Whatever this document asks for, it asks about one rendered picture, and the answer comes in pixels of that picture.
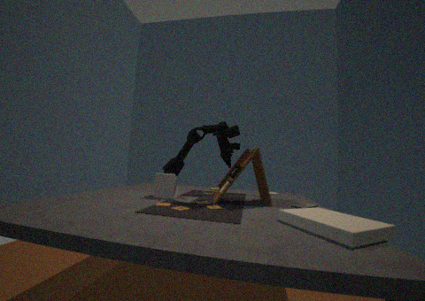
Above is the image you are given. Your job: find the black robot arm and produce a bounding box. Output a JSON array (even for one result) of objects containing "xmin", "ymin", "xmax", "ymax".
[{"xmin": 163, "ymin": 121, "xmax": 240, "ymax": 176}]

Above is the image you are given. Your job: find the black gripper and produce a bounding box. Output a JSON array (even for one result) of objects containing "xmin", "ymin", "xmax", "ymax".
[{"xmin": 218, "ymin": 139, "xmax": 234, "ymax": 168}]

